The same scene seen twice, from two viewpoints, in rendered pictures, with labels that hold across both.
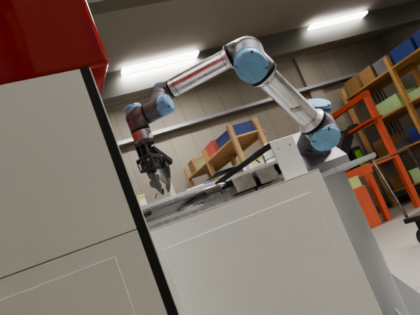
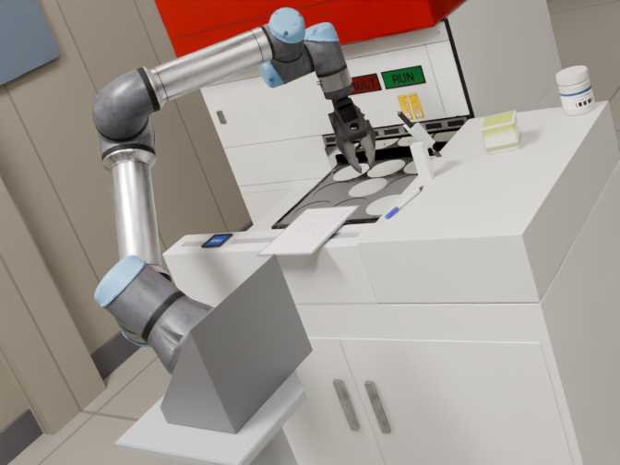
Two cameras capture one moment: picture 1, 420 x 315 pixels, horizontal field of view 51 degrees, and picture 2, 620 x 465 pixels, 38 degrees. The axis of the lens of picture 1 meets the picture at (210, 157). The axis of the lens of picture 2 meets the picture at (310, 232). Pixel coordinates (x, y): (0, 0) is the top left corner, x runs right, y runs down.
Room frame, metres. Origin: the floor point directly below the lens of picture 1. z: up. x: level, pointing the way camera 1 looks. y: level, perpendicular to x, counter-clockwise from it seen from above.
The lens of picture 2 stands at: (3.43, -0.92, 1.70)
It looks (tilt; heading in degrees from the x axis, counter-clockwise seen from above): 22 degrees down; 152
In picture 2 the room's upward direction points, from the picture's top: 20 degrees counter-clockwise
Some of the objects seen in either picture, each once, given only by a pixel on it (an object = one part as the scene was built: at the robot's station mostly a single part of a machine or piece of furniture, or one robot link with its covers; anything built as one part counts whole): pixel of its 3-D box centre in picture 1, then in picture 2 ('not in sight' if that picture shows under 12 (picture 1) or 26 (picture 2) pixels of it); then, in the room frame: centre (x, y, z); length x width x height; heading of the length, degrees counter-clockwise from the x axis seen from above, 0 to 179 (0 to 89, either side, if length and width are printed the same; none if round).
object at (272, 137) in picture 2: (98, 185); (331, 116); (1.36, 0.36, 1.02); 0.81 x 0.03 x 0.40; 24
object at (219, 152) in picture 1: (240, 205); not in sight; (6.59, -0.16, 1.02); 2.25 x 0.60 x 2.04; 20
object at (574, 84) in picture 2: not in sight; (576, 90); (2.02, 0.59, 1.01); 0.07 x 0.07 x 0.10
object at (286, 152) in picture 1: (255, 178); (273, 266); (1.71, -0.13, 0.89); 0.55 x 0.09 x 0.14; 24
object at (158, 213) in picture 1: (164, 210); (367, 188); (1.63, 0.23, 0.90); 0.34 x 0.34 x 0.01; 24
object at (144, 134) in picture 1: (143, 137); (334, 81); (1.66, 0.21, 1.19); 0.08 x 0.08 x 0.05
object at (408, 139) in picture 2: not in sight; (398, 153); (1.53, 0.41, 0.89); 0.44 x 0.02 x 0.10; 24
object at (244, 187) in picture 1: (228, 196); not in sight; (1.75, -0.01, 0.87); 0.36 x 0.08 x 0.03; 24
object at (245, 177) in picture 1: (240, 179); not in sight; (1.60, -0.07, 0.89); 0.08 x 0.03 x 0.03; 114
